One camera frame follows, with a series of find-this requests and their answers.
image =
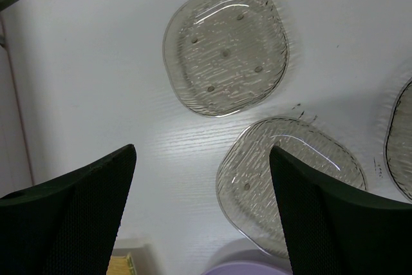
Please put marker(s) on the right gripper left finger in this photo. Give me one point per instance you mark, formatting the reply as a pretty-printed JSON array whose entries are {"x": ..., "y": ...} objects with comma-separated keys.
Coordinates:
[{"x": 67, "y": 225}]

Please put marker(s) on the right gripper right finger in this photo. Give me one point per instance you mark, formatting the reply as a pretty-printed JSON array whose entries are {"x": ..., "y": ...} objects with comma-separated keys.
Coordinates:
[{"x": 333, "y": 228}]

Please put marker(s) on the purple plastic plate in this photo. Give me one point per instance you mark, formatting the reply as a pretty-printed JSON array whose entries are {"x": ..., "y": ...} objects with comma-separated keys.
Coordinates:
[{"x": 245, "y": 268}]

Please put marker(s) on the woven bamboo tray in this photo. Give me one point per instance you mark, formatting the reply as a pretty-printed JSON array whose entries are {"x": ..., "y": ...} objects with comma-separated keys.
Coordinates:
[{"x": 121, "y": 265}]

